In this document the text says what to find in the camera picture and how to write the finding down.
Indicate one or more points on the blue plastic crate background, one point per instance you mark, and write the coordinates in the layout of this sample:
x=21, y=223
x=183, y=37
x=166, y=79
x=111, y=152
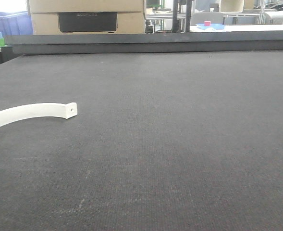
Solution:
x=17, y=23

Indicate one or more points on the black metal post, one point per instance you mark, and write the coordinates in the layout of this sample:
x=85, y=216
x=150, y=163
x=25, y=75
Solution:
x=175, y=24

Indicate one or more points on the pink cube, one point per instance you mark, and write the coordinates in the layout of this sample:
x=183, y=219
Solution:
x=207, y=23

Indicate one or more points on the large cardboard box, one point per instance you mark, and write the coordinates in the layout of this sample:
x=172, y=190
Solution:
x=55, y=17

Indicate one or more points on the blue tray with pink cube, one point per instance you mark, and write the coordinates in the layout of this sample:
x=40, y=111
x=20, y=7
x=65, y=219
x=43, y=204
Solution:
x=211, y=26

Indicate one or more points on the white curved PVC pipe clamp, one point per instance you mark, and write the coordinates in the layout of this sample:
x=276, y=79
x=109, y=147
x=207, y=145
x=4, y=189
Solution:
x=28, y=111

